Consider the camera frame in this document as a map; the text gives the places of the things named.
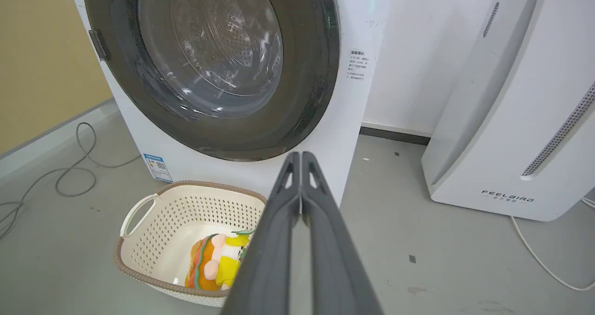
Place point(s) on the white printed text sticker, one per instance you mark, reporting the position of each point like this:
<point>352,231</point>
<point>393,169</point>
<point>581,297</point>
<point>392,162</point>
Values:
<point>358,65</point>

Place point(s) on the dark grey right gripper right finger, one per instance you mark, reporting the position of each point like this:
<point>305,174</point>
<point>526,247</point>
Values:
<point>334,259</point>

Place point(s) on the white Feelbird air purifier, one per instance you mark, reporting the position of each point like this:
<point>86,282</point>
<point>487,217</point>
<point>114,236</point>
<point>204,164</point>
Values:
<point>520,120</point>

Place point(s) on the round dark washing machine door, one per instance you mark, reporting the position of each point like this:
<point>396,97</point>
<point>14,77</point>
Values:
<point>209,64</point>

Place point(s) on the cream perforated laundry basket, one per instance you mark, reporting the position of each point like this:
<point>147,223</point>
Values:
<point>176,231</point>

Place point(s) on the colourful plush doll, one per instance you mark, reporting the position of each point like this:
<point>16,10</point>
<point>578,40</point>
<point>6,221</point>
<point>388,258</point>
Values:
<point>216,264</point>

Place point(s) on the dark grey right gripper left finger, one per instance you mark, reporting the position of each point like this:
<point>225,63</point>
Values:
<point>267,254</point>

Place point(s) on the white front-load washing machine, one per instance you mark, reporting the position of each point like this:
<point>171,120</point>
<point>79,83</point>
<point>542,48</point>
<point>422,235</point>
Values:
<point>358,96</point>

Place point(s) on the blue energy label sticker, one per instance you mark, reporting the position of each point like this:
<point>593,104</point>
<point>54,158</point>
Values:
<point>157,167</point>

